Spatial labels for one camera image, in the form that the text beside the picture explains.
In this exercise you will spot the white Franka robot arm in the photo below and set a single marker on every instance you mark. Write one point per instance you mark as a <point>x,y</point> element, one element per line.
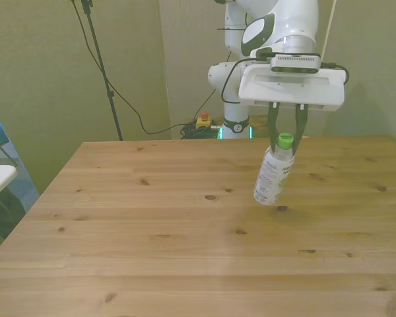
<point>293,23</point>

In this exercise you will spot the yellow emergency stop button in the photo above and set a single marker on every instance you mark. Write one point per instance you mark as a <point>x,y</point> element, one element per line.
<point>204,121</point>

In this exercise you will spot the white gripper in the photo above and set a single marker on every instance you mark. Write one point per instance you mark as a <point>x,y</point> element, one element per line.
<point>290,89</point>

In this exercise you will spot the white bottle with green cap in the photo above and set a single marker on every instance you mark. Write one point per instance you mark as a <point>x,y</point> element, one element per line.
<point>272,178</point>

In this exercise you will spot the black tripod stand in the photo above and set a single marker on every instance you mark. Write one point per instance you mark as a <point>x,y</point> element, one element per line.
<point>100,62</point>

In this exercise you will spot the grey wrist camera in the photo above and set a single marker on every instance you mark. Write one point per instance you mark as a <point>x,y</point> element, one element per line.
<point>295,62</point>

